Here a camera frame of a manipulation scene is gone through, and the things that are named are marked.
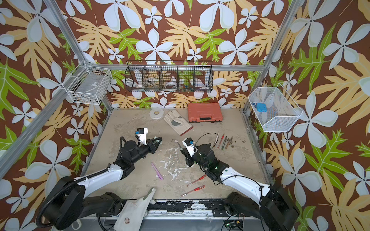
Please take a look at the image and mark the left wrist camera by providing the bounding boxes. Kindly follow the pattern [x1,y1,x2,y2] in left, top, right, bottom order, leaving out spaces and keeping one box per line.
[135,128,148,146]

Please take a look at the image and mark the dark green pen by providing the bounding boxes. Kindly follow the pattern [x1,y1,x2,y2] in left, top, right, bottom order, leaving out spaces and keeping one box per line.
[221,136,227,150]

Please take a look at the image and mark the brown pen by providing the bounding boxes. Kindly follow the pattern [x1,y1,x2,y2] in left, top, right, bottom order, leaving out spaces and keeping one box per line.
[225,137,233,150]

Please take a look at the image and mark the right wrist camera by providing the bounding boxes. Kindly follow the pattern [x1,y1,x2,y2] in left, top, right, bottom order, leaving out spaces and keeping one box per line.
[182,138,197,157]

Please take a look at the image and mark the red plastic tool case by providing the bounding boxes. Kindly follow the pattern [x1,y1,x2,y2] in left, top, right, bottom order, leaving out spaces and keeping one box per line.
[188,103,223,123]

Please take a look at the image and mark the aluminium frame post right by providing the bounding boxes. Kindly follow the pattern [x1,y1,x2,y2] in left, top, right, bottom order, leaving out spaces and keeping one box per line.
[242,0,305,113]

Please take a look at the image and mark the white wire basket left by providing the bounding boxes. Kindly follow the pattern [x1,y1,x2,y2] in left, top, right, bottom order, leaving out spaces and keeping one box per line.
[63,63,112,105]

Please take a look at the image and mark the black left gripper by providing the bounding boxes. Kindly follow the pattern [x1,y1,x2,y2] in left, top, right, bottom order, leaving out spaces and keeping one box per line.
[130,136,161,166]

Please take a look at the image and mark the white tape roll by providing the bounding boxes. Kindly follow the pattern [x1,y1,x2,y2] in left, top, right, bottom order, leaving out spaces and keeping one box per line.
[149,108,164,120]

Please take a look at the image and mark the pink pen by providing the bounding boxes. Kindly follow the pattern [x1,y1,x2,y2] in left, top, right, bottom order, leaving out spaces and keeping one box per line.
[151,162,164,181]

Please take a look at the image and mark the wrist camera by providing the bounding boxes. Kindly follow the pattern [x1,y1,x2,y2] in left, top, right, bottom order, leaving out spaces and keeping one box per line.
[135,128,148,146]
[182,138,197,157]

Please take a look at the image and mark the aluminium frame post left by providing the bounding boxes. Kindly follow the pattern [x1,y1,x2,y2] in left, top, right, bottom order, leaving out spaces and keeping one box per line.
[45,1,113,112]

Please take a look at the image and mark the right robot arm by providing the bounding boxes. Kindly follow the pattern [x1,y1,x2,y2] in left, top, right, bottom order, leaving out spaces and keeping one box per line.
[181,138,300,231]

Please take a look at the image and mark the red gel pen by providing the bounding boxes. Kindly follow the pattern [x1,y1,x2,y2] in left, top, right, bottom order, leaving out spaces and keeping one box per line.
[187,174,207,187]
[217,134,225,148]
[181,185,205,197]

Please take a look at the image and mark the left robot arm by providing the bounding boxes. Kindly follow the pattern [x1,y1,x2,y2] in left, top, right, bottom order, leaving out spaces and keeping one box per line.
[36,136,162,230]

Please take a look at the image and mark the aluminium frame post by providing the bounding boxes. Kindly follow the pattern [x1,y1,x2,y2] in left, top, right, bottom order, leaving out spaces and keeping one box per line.
[45,1,113,112]
[242,0,305,113]

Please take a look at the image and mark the black wire basket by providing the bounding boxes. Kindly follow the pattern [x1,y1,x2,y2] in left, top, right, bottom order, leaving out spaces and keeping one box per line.
[123,60,214,92]

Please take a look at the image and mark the blue object in basket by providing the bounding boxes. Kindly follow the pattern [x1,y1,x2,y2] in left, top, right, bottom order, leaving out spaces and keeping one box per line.
[254,103,267,113]

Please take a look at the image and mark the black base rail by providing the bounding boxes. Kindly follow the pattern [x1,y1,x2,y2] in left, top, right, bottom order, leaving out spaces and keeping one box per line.
[145,199,231,219]

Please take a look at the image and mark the white wire basket right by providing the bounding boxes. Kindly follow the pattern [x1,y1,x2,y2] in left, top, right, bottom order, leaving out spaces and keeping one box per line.
[248,85,303,133]

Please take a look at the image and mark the white wire basket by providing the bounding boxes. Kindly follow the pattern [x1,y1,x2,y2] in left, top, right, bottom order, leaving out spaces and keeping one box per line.
[63,63,112,105]
[248,85,303,133]

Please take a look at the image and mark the white green glove front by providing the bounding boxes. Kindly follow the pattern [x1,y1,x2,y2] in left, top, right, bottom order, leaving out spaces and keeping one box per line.
[114,187,156,231]

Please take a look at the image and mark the beige work glove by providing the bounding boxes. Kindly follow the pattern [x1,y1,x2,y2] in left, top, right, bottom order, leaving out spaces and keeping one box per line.
[163,110,193,136]

